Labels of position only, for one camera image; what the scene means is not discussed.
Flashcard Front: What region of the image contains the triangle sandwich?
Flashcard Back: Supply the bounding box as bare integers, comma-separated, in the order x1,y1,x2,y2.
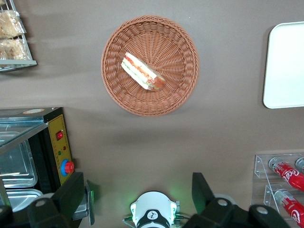
121,52,166,93

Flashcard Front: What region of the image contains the brown round wicker basket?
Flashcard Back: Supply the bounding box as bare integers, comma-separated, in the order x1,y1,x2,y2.
101,14,200,117

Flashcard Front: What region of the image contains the steel warmer pan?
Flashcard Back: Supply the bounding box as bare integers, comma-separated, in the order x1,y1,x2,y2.
0,140,38,188
4,189,45,213

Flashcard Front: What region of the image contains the clear bag of rice snack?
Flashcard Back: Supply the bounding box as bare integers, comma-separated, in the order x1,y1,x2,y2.
0,9,26,39
0,38,31,61

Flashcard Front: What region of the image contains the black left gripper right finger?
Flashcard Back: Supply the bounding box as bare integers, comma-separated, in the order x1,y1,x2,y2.
190,172,241,228

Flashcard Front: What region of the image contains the cream plastic tray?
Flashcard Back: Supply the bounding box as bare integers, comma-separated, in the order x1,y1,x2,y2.
262,21,304,109

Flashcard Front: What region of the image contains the metal tray with pastries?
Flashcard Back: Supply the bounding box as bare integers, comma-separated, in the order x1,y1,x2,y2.
0,0,38,72

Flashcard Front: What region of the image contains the black glass food warmer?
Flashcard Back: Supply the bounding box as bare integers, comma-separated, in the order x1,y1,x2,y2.
0,106,95,228

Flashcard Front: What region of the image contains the clear acrylic bottle rack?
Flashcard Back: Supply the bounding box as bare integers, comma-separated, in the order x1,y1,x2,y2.
251,149,304,228

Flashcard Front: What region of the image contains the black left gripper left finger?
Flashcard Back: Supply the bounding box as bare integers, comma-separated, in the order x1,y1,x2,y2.
27,172,85,228

